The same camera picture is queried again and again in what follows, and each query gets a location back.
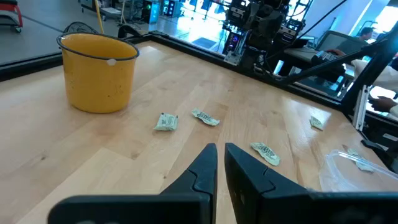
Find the green-cornered pale sweetener packet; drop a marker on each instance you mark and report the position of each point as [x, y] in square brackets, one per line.
[166, 122]

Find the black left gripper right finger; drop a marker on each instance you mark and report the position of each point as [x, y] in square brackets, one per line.
[248, 183]

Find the clear plastic bag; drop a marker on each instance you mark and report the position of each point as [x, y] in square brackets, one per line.
[339, 177]

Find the crumpled pale sweetener packet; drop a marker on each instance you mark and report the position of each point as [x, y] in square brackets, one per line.
[362, 163]
[205, 117]
[265, 153]

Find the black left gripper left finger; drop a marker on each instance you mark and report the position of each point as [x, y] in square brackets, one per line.
[199, 186]

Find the yellow plastic bucket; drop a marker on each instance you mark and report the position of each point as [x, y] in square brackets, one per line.
[96, 84]

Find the red cart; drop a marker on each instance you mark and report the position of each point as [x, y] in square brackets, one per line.
[11, 14]

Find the person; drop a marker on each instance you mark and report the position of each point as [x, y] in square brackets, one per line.
[366, 33]

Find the yellow pole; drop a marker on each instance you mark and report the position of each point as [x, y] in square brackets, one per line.
[99, 18]

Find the black metal frame strut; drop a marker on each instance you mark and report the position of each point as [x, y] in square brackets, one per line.
[370, 70]

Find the white metal bracket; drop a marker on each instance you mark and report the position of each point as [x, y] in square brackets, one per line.
[361, 107]

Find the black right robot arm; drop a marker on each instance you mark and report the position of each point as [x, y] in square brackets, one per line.
[261, 25]

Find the person's hand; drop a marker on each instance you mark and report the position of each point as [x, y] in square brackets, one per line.
[382, 104]

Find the small folded sweetener packet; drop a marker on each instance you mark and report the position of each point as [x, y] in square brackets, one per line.
[316, 123]

